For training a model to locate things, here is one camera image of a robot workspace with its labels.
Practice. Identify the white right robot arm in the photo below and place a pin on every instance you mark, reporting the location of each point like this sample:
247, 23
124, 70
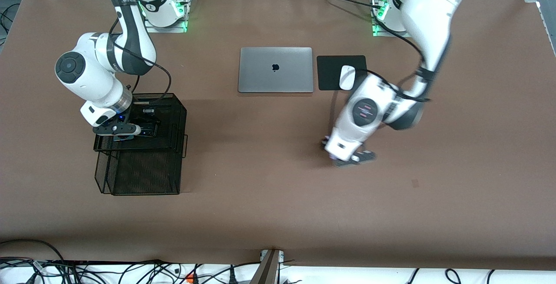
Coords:
87, 80

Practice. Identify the black mouse pad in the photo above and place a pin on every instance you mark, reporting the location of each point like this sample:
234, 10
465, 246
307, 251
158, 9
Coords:
330, 73

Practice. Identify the white computer mouse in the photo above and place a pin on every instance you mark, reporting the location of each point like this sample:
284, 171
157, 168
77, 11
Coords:
346, 77

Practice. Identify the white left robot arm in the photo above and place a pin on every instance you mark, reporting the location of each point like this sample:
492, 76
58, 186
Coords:
428, 10

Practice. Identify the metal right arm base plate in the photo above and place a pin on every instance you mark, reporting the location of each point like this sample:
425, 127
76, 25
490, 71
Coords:
150, 29

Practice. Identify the clear tape piece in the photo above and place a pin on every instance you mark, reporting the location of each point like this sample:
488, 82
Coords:
415, 183

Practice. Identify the grey Apple laptop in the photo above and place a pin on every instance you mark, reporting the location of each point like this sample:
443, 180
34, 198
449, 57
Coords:
276, 70

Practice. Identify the aluminium camera mount post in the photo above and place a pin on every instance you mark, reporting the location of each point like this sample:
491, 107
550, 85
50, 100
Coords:
267, 269

